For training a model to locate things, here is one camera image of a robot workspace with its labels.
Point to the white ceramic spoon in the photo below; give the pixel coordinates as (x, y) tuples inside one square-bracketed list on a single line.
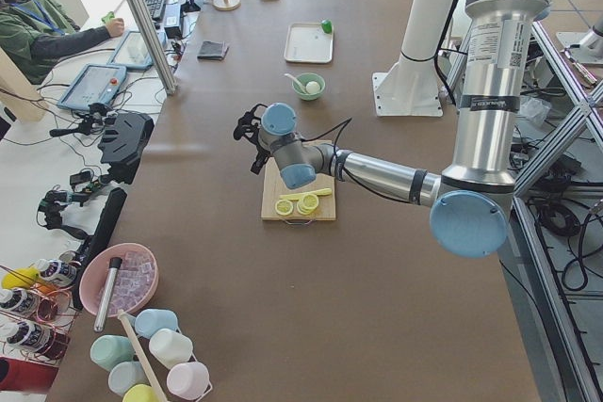
[(294, 79)]

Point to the yellow plastic knife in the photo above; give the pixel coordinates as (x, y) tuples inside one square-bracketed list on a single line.
[(298, 196)]

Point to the white cup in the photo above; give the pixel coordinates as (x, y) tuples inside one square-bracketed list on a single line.
[(170, 347)]

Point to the blue teach pendant near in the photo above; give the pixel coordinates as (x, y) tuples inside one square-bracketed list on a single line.
[(95, 84)]

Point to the yellow lemon toy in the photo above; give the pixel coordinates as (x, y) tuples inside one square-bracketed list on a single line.
[(24, 278)]

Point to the white rectangular tray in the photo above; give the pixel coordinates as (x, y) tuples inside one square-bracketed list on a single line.
[(308, 43)]

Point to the wooden cutting board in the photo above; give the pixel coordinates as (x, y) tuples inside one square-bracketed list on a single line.
[(274, 188)]

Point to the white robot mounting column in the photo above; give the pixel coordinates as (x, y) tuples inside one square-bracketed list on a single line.
[(410, 87)]

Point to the blue teach pendant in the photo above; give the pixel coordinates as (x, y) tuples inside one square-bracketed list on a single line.
[(95, 84), (131, 52)]

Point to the wooden cup rack stick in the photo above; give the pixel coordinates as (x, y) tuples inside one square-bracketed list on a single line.
[(139, 351)]

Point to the yellow cup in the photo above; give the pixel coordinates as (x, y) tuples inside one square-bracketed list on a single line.
[(140, 393)]

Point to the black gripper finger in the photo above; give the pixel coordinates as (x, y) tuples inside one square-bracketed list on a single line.
[(259, 162)]

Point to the person in green jacket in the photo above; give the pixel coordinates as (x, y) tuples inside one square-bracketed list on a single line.
[(37, 34)]

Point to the grey folded cloth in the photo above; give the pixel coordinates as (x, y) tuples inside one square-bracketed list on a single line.
[(213, 50)]

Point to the mint green bowl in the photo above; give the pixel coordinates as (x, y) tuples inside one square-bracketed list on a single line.
[(305, 78)]

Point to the pink cup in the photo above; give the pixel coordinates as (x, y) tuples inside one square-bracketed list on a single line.
[(189, 380)]

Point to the lemon slice stack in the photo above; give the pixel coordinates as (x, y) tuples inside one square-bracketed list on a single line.
[(307, 204)]

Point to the pink bowl with ice cubes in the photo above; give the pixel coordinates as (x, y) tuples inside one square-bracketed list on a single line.
[(135, 284)]

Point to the single lemon slice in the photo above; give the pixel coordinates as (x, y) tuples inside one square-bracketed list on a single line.
[(284, 208)]

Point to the black long bar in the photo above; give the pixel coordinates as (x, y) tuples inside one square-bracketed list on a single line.
[(98, 242)]

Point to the pale blue grey cup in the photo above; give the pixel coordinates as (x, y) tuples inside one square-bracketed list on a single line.
[(124, 376)]

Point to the light blue cup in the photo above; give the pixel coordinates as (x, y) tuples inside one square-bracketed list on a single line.
[(150, 321)]

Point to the mint green cup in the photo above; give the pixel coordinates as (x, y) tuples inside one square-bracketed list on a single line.
[(108, 351)]

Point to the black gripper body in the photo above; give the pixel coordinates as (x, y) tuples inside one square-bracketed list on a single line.
[(262, 153)]

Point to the black plastic bracket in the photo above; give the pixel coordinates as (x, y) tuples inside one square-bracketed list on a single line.
[(122, 144)]

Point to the silver metal tube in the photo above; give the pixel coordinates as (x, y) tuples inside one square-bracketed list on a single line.
[(115, 264)]

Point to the aluminium frame post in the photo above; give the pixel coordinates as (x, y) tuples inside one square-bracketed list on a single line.
[(146, 27)]

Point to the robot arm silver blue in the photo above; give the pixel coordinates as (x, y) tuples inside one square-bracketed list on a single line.
[(470, 200)]

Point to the blue teach pendant far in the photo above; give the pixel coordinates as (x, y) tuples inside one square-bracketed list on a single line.
[(131, 52)]

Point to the green round toy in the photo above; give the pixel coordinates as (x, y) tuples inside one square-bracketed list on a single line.
[(326, 26)]

